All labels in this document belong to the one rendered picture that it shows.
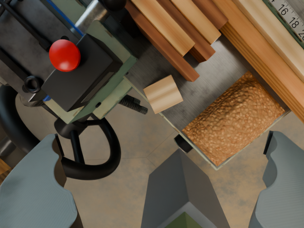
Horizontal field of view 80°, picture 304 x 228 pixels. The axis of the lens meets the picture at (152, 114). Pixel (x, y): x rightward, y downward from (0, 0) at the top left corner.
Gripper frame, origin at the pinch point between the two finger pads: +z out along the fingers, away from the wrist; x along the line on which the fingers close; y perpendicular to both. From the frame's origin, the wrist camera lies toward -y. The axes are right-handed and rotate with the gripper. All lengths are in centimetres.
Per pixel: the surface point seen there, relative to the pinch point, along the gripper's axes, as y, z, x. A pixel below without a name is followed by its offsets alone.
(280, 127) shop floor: 60, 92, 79
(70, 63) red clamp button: -2.8, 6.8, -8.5
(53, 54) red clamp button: -3.6, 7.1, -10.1
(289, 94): 3.6, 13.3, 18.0
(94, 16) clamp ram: -6.8, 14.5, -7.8
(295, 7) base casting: -7.3, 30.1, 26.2
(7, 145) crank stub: 11.6, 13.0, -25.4
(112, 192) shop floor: 109, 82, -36
